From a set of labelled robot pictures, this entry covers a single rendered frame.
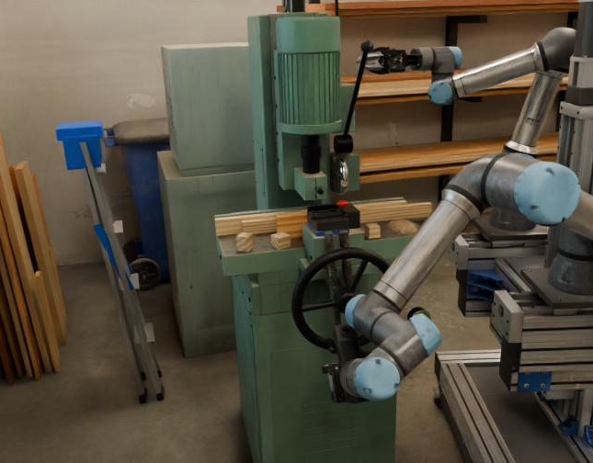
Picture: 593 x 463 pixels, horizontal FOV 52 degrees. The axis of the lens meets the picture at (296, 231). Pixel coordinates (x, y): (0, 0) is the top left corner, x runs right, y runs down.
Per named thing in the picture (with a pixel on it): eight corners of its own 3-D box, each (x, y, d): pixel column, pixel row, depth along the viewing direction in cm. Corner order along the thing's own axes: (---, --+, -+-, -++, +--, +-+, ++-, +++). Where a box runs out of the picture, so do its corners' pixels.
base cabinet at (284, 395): (263, 516, 194) (251, 317, 171) (239, 410, 248) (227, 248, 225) (395, 490, 203) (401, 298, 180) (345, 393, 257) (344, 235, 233)
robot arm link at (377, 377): (413, 380, 109) (379, 412, 107) (393, 378, 120) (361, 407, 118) (386, 345, 110) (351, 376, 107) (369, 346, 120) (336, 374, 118)
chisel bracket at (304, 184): (304, 206, 177) (303, 177, 174) (294, 194, 190) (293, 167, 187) (329, 203, 178) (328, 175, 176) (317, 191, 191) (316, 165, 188)
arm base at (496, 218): (525, 216, 214) (528, 189, 211) (542, 230, 200) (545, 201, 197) (483, 218, 214) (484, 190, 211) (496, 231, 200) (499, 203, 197)
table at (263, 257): (227, 291, 157) (225, 269, 155) (216, 251, 185) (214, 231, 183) (444, 265, 169) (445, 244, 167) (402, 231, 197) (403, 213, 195)
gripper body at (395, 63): (388, 49, 198) (423, 48, 200) (379, 49, 206) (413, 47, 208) (388, 73, 200) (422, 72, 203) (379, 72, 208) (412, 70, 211)
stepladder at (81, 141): (129, 409, 253) (52, 131, 212) (128, 377, 276) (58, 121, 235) (168, 399, 256) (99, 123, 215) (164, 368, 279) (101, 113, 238)
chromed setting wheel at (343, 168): (340, 199, 192) (340, 161, 187) (330, 189, 203) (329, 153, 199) (349, 198, 192) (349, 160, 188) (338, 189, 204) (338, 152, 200)
